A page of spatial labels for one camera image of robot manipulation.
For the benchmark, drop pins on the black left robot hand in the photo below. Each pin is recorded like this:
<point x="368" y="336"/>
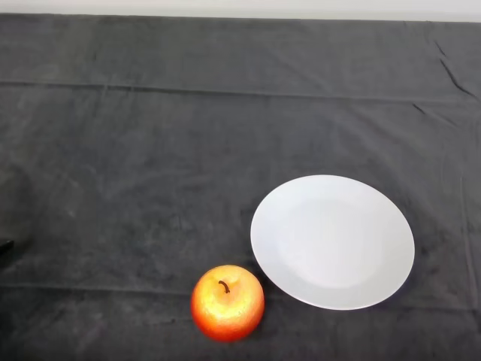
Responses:
<point x="5" y="246"/>

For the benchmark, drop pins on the red yellow apple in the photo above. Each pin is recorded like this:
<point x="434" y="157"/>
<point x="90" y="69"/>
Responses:
<point x="225" y="312"/>

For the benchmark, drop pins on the white round plate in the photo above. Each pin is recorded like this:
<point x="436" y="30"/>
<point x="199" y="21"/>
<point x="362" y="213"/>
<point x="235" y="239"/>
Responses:
<point x="332" y="242"/>

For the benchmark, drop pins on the black table cloth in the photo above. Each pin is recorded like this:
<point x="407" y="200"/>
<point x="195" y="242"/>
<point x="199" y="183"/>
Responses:
<point x="150" y="150"/>

